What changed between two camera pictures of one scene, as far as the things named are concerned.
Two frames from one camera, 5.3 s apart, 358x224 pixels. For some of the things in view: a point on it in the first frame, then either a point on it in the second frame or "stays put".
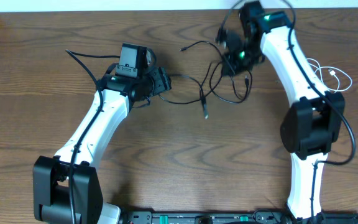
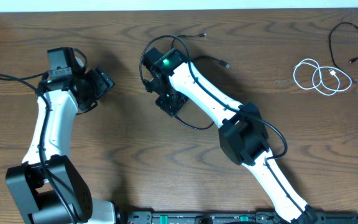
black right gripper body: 242,61 → 172,102
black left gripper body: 162,81 → 103,82
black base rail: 229,217 stays put
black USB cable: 204,102 → 224,63
